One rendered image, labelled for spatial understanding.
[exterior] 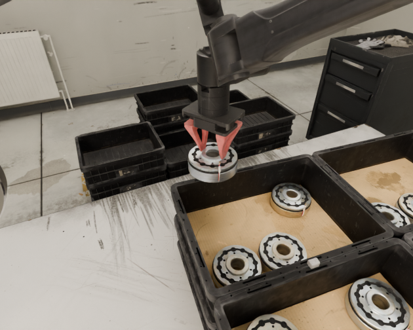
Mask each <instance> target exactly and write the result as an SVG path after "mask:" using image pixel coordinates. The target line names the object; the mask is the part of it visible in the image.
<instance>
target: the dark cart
mask: <svg viewBox="0 0 413 330"><path fill-rule="evenodd" d="M388 35H391V36H392V37H393V36H397V35H400V36H401V37H406V36H407V37H408V38H409V39H411V40H413V33H411V32H407V31H403V30H399V29H387V30H382V31H373V32H369V33H360V34H355V35H346V36H341V37H333V38H330V42H329V46H328V51H327V54H326V59H325V61H324V66H323V71H322V74H321V79H320V82H319V87H318V90H317V95H316V98H315V102H314V105H313V110H312V113H311V118H310V121H309V126H308V129H307V134H306V137H305V138H306V139H313V138H317V137H320V136H324V135H327V134H331V133H334V132H338V131H340V130H345V129H348V128H352V127H354V126H358V125H362V124H367V125H369V126H370V127H372V128H373V129H375V130H377V131H379V132H381V133H383V134H384V135H386V136H388V135H391V134H396V133H400V132H405V131H409V130H413V45H411V46H408V47H409V48H405V47H399V46H385V48H371V49H365V48H361V47H359V46H356V45H359V40H360V39H363V40H364V41H366V39H365V38H367V37H370V41H372V40H373V39H376V40H377V39H379V38H383V37H385V38H386V37H387V36H388Z"/></svg>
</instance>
